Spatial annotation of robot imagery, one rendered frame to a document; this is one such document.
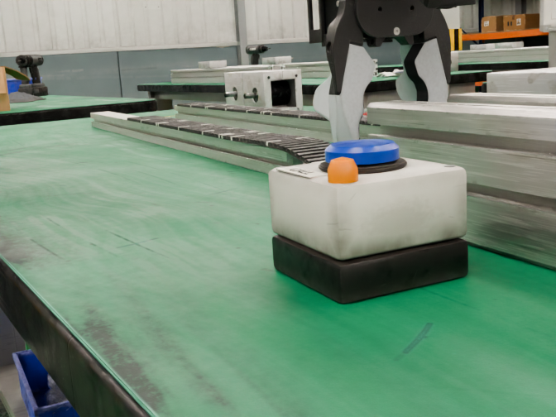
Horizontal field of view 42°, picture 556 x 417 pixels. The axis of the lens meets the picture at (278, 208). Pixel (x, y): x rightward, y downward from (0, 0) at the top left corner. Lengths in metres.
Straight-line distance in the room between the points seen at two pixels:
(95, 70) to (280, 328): 11.69
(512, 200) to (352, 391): 0.21
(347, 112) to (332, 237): 0.23
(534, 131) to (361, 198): 0.11
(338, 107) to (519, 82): 0.19
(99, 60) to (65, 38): 0.61
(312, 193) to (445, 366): 0.12
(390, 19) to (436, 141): 0.14
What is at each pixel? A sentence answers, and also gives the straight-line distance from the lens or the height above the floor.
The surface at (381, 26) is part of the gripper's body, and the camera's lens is 0.59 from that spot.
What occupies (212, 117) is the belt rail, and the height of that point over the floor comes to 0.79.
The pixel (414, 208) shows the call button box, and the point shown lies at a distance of 0.38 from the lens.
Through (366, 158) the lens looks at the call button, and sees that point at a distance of 0.38.
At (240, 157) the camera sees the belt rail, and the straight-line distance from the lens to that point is 0.85.
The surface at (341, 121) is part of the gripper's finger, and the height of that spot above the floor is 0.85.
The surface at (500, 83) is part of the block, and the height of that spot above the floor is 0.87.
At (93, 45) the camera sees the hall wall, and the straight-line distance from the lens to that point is 12.01.
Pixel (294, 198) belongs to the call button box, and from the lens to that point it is 0.39.
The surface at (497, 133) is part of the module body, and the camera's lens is 0.44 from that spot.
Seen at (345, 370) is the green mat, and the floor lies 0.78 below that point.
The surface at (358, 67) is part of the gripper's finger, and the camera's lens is 0.58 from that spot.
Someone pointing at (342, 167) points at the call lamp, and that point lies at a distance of 0.35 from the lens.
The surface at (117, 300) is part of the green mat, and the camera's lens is 0.40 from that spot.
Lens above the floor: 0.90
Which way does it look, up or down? 12 degrees down
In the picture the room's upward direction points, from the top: 4 degrees counter-clockwise
